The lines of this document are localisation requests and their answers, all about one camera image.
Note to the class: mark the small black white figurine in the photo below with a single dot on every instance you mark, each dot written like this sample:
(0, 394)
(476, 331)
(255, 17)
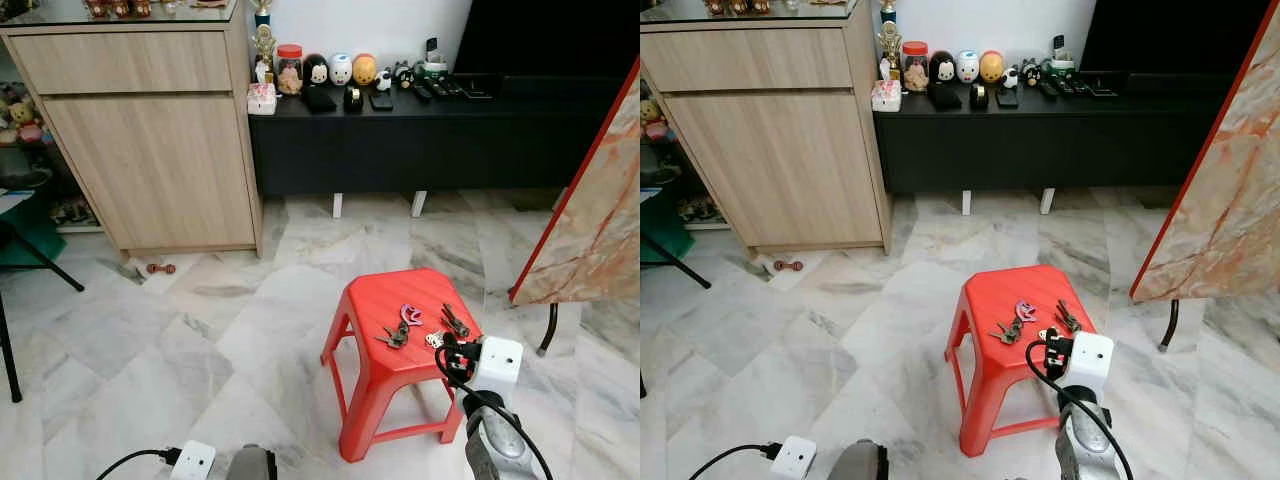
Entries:
(383, 81)
(1010, 79)

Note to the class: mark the flat black phone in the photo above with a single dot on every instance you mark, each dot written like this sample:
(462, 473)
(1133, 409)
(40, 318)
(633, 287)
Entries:
(381, 100)
(1007, 98)

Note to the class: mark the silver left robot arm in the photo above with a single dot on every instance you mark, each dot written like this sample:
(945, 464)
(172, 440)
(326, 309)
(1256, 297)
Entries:
(252, 465)
(858, 462)

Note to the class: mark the red plastic stool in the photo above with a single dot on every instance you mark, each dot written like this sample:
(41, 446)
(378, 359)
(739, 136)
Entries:
(385, 385)
(1000, 385)

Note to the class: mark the light wooden cabinet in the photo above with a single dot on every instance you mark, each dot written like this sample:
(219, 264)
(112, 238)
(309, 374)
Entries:
(150, 160)
(780, 160)

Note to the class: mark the marble pattern folding table top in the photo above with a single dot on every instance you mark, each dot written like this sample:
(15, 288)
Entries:
(595, 220)
(1220, 200)

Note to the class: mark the white round plush toy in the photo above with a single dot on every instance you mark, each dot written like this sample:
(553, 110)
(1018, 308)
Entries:
(341, 70)
(967, 67)

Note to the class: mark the black tape dispenser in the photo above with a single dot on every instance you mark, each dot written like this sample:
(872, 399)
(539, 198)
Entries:
(353, 99)
(979, 97)

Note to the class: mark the small black cat figurine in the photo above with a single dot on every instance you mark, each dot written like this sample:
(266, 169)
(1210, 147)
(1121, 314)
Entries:
(403, 76)
(1030, 73)

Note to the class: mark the dark metal key bunch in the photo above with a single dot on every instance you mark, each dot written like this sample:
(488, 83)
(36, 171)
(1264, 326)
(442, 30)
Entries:
(394, 338)
(1068, 318)
(455, 322)
(1008, 331)

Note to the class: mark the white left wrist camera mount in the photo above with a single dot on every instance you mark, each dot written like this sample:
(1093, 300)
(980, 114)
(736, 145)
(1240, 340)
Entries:
(793, 458)
(192, 460)

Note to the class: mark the green cloth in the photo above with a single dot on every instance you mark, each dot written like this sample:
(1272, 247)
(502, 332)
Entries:
(662, 230)
(30, 235)

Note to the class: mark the black low tv console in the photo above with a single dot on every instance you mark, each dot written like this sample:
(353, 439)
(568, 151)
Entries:
(1030, 145)
(400, 145)

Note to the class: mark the clear jar with red lid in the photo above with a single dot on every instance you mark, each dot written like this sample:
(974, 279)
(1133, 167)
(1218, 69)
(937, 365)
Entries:
(915, 68)
(289, 72)

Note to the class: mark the black metal stand leg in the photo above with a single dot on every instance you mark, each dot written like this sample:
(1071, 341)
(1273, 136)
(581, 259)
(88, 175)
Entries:
(40, 262)

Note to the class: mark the yellow round plush toy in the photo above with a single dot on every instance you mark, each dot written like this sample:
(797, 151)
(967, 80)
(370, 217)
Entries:
(991, 67)
(364, 70)

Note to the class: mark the black remote control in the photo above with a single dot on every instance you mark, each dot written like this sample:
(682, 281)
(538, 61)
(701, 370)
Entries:
(1047, 89)
(422, 92)
(1081, 85)
(1065, 87)
(456, 87)
(439, 89)

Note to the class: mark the stuffed toys pile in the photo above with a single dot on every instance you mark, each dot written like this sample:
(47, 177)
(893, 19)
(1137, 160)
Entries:
(20, 115)
(653, 118)

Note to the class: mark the black mouse plush toy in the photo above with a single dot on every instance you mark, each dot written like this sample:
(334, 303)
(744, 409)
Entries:
(316, 70)
(942, 68)

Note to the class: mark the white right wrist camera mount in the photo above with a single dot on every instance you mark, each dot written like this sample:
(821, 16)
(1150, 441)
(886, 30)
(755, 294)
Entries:
(1090, 360)
(498, 362)

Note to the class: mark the green white cup holder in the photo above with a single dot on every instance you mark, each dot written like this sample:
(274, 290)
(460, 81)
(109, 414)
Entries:
(431, 66)
(1058, 64)

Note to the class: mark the gold and blue trophy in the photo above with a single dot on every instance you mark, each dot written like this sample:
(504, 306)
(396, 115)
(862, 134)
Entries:
(263, 45)
(890, 42)

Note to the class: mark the pink white tissue pack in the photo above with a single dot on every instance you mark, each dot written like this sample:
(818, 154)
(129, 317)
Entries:
(886, 97)
(261, 100)

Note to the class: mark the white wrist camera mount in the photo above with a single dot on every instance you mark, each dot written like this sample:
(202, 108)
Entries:
(192, 460)
(498, 362)
(793, 458)
(1090, 360)

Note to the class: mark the small red dumbbell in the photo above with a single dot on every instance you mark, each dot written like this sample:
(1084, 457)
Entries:
(788, 265)
(161, 268)

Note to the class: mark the black wallet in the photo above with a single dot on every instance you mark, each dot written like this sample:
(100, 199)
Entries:
(320, 99)
(945, 97)

